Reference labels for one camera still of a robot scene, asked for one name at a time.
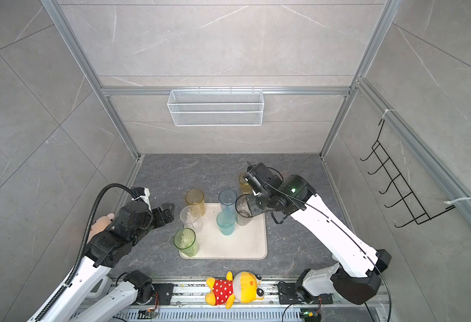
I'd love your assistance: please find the clear plastic cup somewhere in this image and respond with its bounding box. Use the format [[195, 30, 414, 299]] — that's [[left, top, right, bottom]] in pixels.
[[180, 205, 203, 232]]

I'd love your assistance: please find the tall amber plastic cup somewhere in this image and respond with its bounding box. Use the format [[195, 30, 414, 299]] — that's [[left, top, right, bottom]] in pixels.
[[185, 189, 206, 217]]

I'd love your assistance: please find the tall green plastic cup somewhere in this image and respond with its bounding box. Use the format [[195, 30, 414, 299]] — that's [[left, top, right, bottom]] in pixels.
[[173, 228, 199, 257]]

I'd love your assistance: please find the dark grey plastic cup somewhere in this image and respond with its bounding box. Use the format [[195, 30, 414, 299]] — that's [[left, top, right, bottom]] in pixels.
[[235, 194, 254, 226]]

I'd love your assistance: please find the blue plastic cup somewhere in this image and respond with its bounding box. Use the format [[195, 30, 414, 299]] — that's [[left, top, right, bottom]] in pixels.
[[218, 189, 238, 214]]

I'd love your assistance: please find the beige plastic tray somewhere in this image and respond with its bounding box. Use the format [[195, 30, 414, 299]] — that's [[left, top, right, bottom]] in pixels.
[[180, 203, 268, 260]]

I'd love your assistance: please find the teal plastic cup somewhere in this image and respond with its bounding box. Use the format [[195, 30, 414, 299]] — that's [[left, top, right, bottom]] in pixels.
[[216, 211, 236, 236]]

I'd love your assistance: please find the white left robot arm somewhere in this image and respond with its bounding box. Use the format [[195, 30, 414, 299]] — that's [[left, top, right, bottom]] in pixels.
[[30, 183, 176, 321]]

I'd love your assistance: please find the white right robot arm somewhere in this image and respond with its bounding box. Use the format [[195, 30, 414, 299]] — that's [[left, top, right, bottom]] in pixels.
[[244, 163, 392, 305]]

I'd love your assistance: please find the short amber plastic cup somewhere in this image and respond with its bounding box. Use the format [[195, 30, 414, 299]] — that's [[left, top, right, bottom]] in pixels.
[[238, 173, 253, 194]]

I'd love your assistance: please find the pink boy plush doll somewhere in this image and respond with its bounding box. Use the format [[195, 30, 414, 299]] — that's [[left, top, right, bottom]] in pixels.
[[88, 213, 115, 242]]

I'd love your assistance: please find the yellow bear plush toy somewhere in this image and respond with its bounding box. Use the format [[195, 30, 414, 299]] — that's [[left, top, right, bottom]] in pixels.
[[205, 271, 264, 309]]

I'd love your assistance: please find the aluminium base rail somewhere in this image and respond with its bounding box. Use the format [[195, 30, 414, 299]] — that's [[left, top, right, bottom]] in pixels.
[[56, 276, 393, 311]]

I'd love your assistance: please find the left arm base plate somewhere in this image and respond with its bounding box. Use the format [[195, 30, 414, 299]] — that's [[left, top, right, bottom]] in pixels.
[[148, 283, 174, 306]]

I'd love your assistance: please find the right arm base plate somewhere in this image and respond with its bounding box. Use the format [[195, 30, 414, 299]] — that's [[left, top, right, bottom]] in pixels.
[[277, 281, 333, 305]]

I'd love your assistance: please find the white wire mesh basket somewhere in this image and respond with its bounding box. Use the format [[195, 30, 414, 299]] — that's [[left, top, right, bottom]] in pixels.
[[167, 89, 265, 127]]

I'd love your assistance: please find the black wire hook rack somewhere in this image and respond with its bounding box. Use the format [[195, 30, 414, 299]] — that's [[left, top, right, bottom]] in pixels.
[[360, 119, 456, 229]]

